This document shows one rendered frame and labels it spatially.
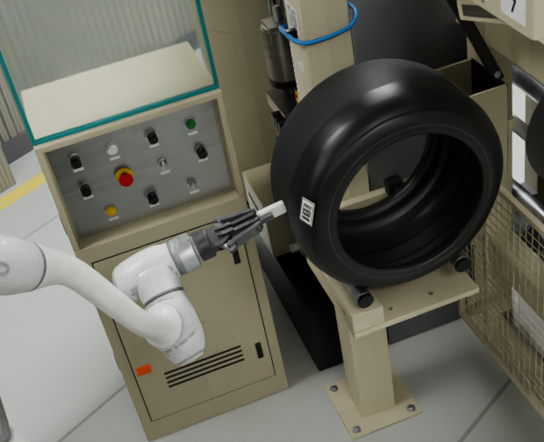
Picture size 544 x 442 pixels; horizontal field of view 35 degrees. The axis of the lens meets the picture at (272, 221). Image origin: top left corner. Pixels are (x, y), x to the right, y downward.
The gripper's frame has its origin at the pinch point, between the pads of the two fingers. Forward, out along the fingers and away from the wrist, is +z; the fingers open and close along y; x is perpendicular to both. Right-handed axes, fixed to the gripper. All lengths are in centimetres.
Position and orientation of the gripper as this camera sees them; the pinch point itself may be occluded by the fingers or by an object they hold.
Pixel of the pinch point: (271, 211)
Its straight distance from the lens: 211.4
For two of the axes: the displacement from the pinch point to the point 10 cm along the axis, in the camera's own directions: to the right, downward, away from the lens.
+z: 9.0, -4.3, 0.8
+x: 3.0, 7.3, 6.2
